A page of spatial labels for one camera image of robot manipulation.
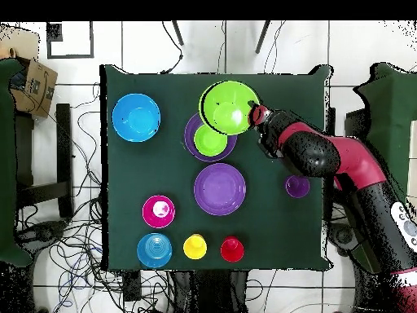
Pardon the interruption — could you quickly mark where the black tripod leg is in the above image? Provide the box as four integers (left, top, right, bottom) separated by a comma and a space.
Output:
171, 20, 185, 46
254, 20, 272, 55

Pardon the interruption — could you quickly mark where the brown cardboard box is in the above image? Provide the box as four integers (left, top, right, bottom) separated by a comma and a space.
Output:
8, 58, 59, 119

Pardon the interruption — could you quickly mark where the small red bowl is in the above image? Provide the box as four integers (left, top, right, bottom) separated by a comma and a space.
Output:
142, 195, 177, 229

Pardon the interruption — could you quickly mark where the small blue bowl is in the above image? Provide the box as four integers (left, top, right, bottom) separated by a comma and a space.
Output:
136, 232, 173, 269

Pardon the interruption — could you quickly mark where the black chair frame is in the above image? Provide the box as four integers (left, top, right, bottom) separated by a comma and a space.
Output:
14, 103, 75, 219

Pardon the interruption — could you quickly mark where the dark green tablecloth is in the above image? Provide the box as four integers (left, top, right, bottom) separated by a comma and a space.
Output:
99, 64, 334, 272

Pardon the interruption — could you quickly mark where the large purple bowl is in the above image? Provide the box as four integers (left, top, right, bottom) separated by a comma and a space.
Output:
193, 162, 248, 217
183, 112, 239, 163

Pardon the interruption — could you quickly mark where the purple cup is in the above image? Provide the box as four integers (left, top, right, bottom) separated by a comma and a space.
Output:
283, 174, 311, 199

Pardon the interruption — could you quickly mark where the large blue bowl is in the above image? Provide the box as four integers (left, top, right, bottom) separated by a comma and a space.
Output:
111, 93, 162, 143

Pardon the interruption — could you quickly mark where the small green bowl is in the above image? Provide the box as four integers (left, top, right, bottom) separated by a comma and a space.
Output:
193, 123, 229, 157

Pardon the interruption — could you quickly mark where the large green bowl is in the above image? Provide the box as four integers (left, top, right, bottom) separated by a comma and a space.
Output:
198, 80, 261, 136

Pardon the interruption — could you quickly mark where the yellow cup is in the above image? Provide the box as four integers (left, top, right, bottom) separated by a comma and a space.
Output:
182, 233, 209, 261

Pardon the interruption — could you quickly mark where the tangle of floor cables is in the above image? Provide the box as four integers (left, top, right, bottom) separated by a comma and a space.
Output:
15, 81, 178, 313

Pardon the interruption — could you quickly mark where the black square floor frame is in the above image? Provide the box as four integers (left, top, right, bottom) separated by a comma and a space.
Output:
46, 21, 95, 60

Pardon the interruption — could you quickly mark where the red cup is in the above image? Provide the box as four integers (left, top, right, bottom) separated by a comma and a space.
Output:
220, 236, 246, 263

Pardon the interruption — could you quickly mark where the green clothed side table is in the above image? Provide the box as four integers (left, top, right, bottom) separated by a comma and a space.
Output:
353, 62, 417, 274
0, 57, 33, 268

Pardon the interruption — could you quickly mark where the dark grey equipment base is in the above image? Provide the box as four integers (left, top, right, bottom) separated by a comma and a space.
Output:
17, 219, 68, 253
327, 223, 359, 257

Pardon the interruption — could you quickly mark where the black power box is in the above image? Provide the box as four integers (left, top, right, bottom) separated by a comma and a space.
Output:
122, 270, 142, 302

